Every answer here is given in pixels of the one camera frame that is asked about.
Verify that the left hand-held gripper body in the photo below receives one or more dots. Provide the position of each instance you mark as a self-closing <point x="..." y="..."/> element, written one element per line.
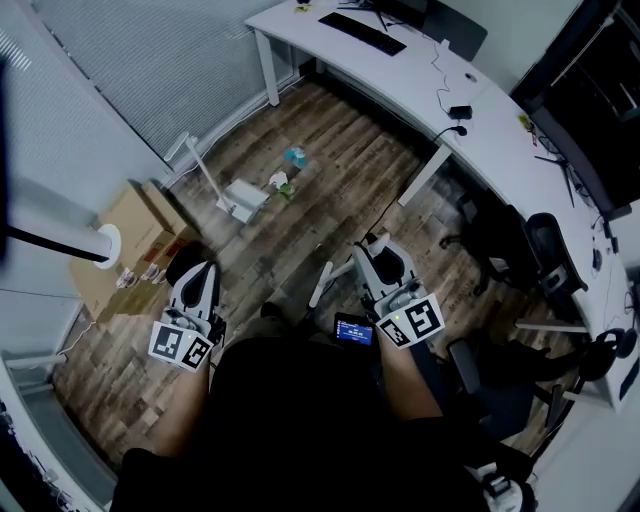
<point x="172" y="345"/>

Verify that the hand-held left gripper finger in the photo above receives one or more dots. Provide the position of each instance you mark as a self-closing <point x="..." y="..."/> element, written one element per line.
<point x="179" y="292"/>
<point x="216" y="295"/>

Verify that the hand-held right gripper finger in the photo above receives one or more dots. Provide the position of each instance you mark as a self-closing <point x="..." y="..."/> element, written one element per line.
<point x="400" y="275"/>
<point x="367" y="275"/>

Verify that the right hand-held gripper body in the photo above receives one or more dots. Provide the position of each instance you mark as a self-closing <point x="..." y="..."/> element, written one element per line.
<point x="417" y="320"/>

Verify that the dark green cloth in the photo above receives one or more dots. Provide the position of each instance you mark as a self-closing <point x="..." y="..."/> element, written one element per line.
<point x="286" y="191"/>

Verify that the person's left forearm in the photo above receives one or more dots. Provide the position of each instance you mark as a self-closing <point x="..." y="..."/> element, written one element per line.
<point x="180" y="410"/>

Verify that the person's right forearm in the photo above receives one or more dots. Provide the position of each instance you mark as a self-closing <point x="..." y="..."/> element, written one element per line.
<point x="405" y="380"/>

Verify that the person's dark shoe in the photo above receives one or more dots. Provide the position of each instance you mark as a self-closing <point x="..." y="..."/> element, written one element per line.
<point x="271" y="310"/>

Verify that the small handheld screen device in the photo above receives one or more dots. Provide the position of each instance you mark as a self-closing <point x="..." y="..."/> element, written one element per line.
<point x="354" y="331"/>

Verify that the narrow cardboard box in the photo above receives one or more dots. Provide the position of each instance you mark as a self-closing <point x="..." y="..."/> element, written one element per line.
<point x="167" y="220"/>

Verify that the person's olive trouser leg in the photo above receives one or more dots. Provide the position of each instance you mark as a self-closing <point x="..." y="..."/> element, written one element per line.
<point x="285" y="332"/>

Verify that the large flat cardboard box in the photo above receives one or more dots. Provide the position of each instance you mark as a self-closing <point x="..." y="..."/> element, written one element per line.
<point x="125" y="225"/>

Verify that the black office chair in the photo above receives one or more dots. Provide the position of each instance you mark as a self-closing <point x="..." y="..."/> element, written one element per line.
<point x="500" y="240"/>
<point x="500" y="395"/>

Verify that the person's black clothing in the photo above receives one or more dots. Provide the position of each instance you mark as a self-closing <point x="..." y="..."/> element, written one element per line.
<point x="290" y="425"/>

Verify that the white pole with round flange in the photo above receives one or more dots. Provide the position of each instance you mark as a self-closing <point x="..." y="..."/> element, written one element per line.
<point x="50" y="215"/>

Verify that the black power adapter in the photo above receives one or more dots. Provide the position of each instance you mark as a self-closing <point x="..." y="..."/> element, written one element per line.
<point x="460" y="112"/>

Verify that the grey waist-mounted device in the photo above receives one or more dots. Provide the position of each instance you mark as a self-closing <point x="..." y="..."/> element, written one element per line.
<point x="500" y="490"/>

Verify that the black headphones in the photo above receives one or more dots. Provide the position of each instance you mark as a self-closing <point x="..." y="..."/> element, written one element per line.
<point x="607" y="350"/>

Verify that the small yellow-green clutter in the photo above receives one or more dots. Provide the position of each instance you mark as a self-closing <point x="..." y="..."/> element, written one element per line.
<point x="527" y="127"/>

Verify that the white curved desk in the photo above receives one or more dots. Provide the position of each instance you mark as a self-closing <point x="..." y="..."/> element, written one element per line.
<point x="400" y="75"/>

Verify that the small round desk grommet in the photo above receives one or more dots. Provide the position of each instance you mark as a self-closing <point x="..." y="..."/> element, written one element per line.
<point x="471" y="77"/>

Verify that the white window blinds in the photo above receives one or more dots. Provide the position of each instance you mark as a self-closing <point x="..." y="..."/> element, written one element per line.
<point x="175" y="60"/>

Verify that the black computer keyboard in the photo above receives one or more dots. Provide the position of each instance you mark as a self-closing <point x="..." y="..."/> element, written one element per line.
<point x="362" y="34"/>

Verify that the dark grey flat panel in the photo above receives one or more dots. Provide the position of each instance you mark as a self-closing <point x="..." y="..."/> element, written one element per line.
<point x="457" y="32"/>

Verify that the black computer monitor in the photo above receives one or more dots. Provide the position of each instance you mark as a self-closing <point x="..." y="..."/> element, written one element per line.
<point x="400" y="12"/>
<point x="590" y="100"/>

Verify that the small yellow packet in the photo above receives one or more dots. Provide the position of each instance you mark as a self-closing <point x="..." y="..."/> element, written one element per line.
<point x="303" y="9"/>

